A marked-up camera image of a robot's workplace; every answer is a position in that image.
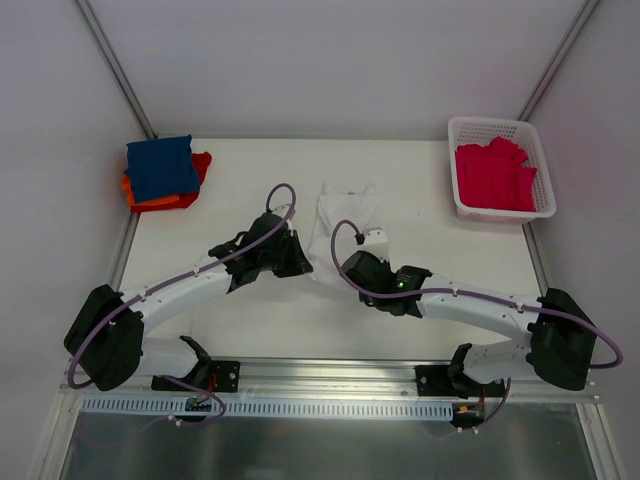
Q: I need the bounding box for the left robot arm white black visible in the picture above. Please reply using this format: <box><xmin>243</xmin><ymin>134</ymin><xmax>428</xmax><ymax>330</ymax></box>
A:
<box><xmin>63</xmin><ymin>211</ymin><xmax>312</xmax><ymax>391</ymax></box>

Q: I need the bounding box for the white plastic basket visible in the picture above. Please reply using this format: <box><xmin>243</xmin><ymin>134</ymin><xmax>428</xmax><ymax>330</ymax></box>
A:
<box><xmin>448</xmin><ymin>116</ymin><xmax>556</xmax><ymax>225</ymax></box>

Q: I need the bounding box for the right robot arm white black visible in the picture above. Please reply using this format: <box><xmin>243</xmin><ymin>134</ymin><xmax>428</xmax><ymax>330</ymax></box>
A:
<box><xmin>342</xmin><ymin>251</ymin><xmax>596</xmax><ymax>397</ymax></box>

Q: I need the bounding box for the folded orange t shirt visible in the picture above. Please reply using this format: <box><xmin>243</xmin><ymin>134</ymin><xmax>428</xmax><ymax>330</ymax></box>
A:
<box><xmin>121</xmin><ymin>174</ymin><xmax>180</xmax><ymax>207</ymax></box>

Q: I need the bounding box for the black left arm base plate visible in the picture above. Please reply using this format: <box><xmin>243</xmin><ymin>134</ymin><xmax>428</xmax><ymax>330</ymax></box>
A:
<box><xmin>176</xmin><ymin>359</ymin><xmax>241</xmax><ymax>393</ymax></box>

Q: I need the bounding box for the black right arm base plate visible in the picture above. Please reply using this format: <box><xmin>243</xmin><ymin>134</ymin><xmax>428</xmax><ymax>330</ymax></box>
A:
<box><xmin>414</xmin><ymin>364</ymin><xmax>506</xmax><ymax>399</ymax></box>

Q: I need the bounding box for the aluminium frame post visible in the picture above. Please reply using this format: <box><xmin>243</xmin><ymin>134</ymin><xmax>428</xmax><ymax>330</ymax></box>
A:
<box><xmin>71</xmin><ymin>0</ymin><xmax>157</xmax><ymax>139</ymax></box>
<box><xmin>517</xmin><ymin>0</ymin><xmax>602</xmax><ymax>122</ymax></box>

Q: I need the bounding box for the folded red t shirt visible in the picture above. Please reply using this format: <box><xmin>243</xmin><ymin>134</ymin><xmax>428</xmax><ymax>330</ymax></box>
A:
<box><xmin>130</xmin><ymin>151</ymin><xmax>213</xmax><ymax>215</ymax></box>

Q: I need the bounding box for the white slotted cable duct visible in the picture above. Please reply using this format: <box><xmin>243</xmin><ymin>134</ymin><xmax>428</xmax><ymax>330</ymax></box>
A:
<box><xmin>81</xmin><ymin>395</ymin><xmax>454</xmax><ymax>422</ymax></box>

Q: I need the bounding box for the white t shirt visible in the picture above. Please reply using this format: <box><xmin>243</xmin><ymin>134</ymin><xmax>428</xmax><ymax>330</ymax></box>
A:
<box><xmin>306</xmin><ymin>181</ymin><xmax>380</xmax><ymax>291</ymax></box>

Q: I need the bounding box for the crumpled pink t shirt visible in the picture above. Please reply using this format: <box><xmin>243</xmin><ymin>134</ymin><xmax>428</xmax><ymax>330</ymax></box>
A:
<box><xmin>455</xmin><ymin>137</ymin><xmax>538</xmax><ymax>212</ymax></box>

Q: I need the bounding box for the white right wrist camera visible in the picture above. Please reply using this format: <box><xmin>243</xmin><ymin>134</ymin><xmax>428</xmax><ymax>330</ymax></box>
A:
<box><xmin>355</xmin><ymin>227</ymin><xmax>389</xmax><ymax>262</ymax></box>

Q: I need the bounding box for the aluminium mounting rail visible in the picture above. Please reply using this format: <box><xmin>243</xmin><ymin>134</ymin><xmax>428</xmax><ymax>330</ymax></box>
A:
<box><xmin>78</xmin><ymin>358</ymin><xmax>601</xmax><ymax>404</ymax></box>

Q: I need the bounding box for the folded blue t shirt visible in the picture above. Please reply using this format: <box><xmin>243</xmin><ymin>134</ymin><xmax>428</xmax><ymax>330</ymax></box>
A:
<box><xmin>126</xmin><ymin>135</ymin><xmax>200</xmax><ymax>202</ymax></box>

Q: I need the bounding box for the left aluminium frame post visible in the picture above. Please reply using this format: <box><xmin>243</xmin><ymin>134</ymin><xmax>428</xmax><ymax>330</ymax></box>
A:
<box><xmin>71</xmin><ymin>0</ymin><xmax>157</xmax><ymax>139</ymax></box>

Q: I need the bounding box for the right aluminium frame post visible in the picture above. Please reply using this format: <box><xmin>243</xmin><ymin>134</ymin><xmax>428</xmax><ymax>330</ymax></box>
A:
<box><xmin>517</xmin><ymin>0</ymin><xmax>602</xmax><ymax>122</ymax></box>

